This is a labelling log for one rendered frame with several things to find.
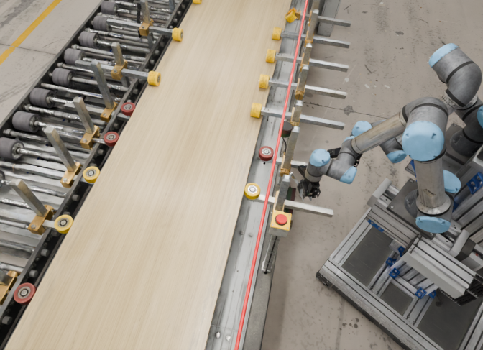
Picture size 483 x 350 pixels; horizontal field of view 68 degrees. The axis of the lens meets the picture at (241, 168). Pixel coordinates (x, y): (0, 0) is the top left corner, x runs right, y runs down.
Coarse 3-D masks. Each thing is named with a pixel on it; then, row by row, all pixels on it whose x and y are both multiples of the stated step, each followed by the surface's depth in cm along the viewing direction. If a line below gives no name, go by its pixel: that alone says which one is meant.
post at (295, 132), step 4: (292, 128) 167; (296, 128) 166; (292, 132) 167; (296, 132) 166; (292, 136) 169; (296, 136) 168; (292, 140) 171; (296, 140) 170; (288, 144) 174; (292, 144) 174; (288, 148) 176; (292, 148) 176; (288, 152) 179; (292, 152) 178; (288, 156) 181; (292, 156) 181; (284, 160) 185; (288, 160) 184; (284, 164) 187; (288, 164) 187; (288, 168) 190; (280, 176) 197; (280, 180) 200
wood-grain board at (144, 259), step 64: (256, 0) 276; (192, 64) 229; (256, 64) 233; (128, 128) 197; (192, 128) 199; (256, 128) 201; (128, 192) 174; (192, 192) 175; (64, 256) 154; (128, 256) 155; (192, 256) 157; (64, 320) 140; (128, 320) 141; (192, 320) 142
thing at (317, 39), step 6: (282, 30) 245; (282, 36) 245; (288, 36) 244; (294, 36) 243; (318, 42) 243; (324, 42) 242; (330, 42) 241; (336, 42) 240; (342, 42) 240; (348, 42) 241
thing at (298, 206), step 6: (258, 198) 181; (264, 198) 181; (270, 198) 181; (270, 204) 182; (288, 204) 180; (294, 204) 180; (300, 204) 180; (306, 204) 180; (300, 210) 181; (306, 210) 179; (312, 210) 179; (318, 210) 179; (324, 210) 179; (330, 210) 179; (330, 216) 180
